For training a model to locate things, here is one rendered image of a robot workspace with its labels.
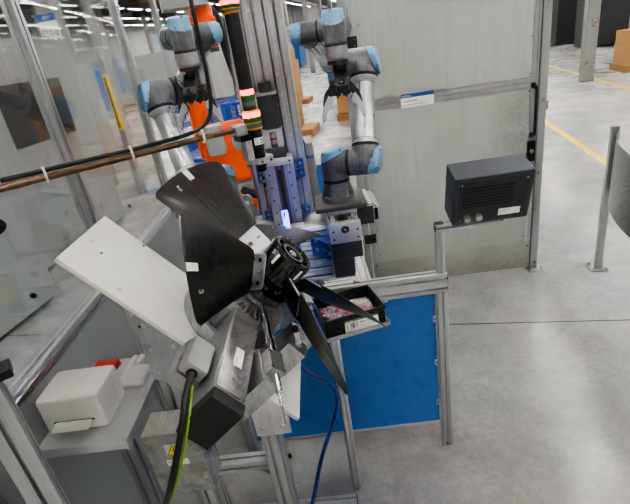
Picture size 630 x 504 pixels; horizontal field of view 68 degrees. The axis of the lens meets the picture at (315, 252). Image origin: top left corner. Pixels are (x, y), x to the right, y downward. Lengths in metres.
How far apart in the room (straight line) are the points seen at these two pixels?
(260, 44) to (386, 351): 1.37
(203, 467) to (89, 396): 0.35
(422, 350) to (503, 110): 1.78
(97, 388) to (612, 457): 1.96
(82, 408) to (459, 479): 1.48
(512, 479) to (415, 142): 1.94
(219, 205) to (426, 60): 2.06
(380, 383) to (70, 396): 1.18
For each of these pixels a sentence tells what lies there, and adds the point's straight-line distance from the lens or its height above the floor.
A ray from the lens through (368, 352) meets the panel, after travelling 1.92.
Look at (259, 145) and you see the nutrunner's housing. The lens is 1.18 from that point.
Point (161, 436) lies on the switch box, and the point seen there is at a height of 0.84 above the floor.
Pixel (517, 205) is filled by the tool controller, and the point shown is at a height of 1.10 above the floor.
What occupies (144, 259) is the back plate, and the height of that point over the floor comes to 1.25.
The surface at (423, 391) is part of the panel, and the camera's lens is 2.09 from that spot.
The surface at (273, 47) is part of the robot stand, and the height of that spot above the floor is 1.70.
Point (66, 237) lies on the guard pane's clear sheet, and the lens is 1.74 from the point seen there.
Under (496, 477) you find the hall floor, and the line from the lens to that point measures 2.22.
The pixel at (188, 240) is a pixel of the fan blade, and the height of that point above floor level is 1.39.
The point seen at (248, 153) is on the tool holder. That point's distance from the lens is 1.17.
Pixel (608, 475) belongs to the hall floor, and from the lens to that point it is 2.32.
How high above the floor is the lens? 1.71
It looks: 24 degrees down
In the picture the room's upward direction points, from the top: 9 degrees counter-clockwise
